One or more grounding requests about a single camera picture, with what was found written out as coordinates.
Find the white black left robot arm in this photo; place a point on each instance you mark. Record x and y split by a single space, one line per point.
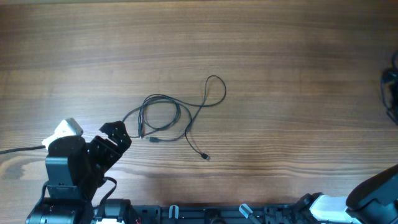
76 170

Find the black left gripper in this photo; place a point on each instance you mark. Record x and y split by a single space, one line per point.
112 154

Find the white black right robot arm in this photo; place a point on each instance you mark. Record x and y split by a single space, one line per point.
372 201

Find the black aluminium base frame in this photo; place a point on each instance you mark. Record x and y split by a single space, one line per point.
269 214

